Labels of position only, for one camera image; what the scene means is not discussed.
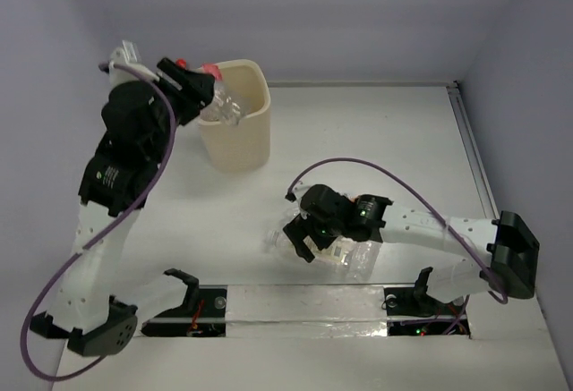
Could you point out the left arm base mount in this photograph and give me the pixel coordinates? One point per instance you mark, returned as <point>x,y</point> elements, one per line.
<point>199,312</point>

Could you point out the silver foil tape strip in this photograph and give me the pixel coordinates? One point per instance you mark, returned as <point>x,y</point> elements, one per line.
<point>305,311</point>

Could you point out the clear bottle red cap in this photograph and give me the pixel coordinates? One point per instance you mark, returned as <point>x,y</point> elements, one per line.
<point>227,106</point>

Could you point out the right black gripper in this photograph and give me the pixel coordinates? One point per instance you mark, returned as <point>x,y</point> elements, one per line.
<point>299,227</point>

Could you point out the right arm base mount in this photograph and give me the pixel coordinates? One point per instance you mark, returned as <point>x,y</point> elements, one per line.
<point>412,312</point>

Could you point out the clear bottle blue label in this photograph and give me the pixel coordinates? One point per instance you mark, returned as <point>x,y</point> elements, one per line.
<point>293,211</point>

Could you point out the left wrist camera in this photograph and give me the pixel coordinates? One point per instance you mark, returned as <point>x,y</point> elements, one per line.
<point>125,60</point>

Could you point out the beige plastic waste bin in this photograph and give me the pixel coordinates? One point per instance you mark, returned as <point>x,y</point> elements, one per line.
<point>245,146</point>

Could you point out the crushed clear bottle white cap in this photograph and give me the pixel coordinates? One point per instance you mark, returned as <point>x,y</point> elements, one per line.
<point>360,261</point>

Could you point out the large bottle yellow label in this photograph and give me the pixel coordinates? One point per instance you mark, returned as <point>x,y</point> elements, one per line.
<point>335,259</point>

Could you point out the aluminium table edge rail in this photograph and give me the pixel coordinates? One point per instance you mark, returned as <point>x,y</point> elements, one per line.
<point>472,153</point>

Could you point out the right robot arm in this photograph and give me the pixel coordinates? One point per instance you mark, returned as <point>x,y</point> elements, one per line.
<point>496,255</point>

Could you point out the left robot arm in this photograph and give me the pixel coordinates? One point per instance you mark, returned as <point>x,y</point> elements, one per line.
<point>141,115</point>

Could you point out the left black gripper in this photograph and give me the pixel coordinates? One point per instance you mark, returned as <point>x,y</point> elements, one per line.
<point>177,80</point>

